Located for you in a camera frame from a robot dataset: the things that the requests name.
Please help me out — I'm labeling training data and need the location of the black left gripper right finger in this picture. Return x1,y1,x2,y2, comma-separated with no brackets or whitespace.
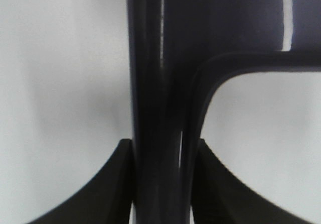
191,139,307,223

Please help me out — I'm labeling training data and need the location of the purple plastic dustpan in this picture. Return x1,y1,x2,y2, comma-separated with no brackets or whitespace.
127,0,320,223

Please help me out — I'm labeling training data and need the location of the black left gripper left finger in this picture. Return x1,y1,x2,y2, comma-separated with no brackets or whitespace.
32,139,135,223

